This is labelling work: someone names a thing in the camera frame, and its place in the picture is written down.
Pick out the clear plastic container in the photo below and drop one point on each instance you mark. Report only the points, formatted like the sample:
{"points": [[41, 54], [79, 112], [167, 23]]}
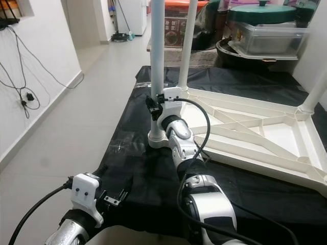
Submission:
{"points": [[271, 41]]}

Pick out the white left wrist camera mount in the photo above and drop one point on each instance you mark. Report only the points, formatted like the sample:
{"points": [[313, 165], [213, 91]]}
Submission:
{"points": [[86, 193]]}

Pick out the black plastic bag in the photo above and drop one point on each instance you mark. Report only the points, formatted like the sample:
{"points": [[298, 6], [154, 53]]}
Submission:
{"points": [[212, 28]]}

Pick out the clear tape strip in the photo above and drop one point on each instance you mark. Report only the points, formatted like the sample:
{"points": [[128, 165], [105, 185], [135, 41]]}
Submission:
{"points": [[143, 85]]}

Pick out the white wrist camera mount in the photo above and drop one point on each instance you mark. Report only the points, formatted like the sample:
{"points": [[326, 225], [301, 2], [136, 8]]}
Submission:
{"points": [[86, 193], [172, 97]]}

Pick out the clear tape patch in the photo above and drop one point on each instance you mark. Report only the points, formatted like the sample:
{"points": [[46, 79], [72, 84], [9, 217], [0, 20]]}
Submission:
{"points": [[133, 147]]}

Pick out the green pot lid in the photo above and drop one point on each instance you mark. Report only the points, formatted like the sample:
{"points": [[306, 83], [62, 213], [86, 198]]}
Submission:
{"points": [[263, 14]]}

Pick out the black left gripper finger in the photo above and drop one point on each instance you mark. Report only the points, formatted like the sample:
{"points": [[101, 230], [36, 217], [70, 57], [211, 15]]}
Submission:
{"points": [[101, 170]]}

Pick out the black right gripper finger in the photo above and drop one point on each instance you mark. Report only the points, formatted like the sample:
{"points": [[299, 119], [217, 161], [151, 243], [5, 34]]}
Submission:
{"points": [[152, 108]]}

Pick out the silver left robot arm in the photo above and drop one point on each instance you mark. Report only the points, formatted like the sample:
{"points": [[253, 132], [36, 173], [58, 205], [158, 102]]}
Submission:
{"points": [[69, 235]]}

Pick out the white wall socket with plug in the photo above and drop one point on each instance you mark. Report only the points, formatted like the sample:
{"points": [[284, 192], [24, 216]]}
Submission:
{"points": [[29, 97]]}

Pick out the black wifi router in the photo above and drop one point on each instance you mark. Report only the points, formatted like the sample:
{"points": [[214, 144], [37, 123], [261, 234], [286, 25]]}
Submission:
{"points": [[7, 23]]}

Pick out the orange lidded storage box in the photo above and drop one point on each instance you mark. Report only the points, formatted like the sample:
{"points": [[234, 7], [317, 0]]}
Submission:
{"points": [[173, 25]]}

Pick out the beige stone counter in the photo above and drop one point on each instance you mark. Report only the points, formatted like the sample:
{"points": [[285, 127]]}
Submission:
{"points": [[204, 57]]}

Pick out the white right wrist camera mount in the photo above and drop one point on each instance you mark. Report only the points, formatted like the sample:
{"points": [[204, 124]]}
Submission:
{"points": [[172, 97]]}

